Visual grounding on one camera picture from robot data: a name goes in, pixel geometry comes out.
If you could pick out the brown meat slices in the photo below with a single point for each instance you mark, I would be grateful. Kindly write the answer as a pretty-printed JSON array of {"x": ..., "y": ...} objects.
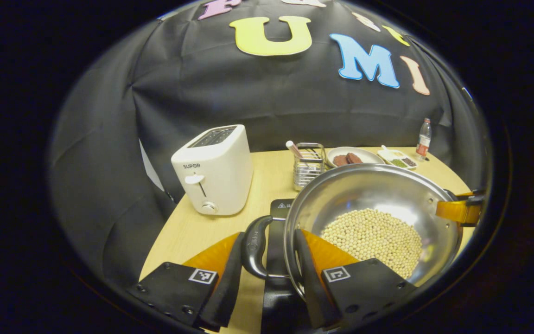
[{"x": 346, "y": 159}]

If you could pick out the clear plastic water bottle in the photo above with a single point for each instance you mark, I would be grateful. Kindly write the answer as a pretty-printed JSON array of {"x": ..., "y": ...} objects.
[{"x": 423, "y": 139}]

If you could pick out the black induction cooktop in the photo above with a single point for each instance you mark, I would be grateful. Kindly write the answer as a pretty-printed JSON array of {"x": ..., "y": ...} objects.
[{"x": 276, "y": 246}]

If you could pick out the stainless steel pot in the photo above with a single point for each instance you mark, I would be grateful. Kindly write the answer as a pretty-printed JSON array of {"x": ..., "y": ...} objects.
[{"x": 355, "y": 190}]

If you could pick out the black backdrop cloth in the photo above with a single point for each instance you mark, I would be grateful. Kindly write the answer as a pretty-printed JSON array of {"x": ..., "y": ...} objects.
[{"x": 271, "y": 93}]

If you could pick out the pile of yellow soybeans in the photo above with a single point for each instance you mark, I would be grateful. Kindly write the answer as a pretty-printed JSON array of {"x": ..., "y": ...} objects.
[{"x": 373, "y": 236}]

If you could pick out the white toaster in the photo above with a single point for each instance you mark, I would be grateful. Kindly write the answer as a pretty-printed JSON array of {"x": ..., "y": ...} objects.
[{"x": 220, "y": 176}]

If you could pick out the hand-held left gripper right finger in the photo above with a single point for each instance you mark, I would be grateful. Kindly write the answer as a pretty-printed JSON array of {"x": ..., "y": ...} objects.
[{"x": 313, "y": 297}]

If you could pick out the divided white bean dish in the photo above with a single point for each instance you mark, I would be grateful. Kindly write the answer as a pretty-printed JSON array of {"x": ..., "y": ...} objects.
[{"x": 399, "y": 160}]

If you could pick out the pink striped stick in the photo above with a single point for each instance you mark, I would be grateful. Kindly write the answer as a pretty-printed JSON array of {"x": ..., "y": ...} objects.
[{"x": 293, "y": 148}]

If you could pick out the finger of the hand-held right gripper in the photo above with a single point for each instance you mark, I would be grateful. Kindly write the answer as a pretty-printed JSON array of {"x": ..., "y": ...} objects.
[{"x": 454, "y": 211}]

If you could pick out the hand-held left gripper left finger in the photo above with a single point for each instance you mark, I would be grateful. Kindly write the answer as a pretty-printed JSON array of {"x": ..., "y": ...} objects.
[{"x": 227, "y": 297}]

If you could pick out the round white plate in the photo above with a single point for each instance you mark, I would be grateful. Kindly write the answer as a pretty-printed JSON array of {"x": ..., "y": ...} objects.
[{"x": 369, "y": 157}]

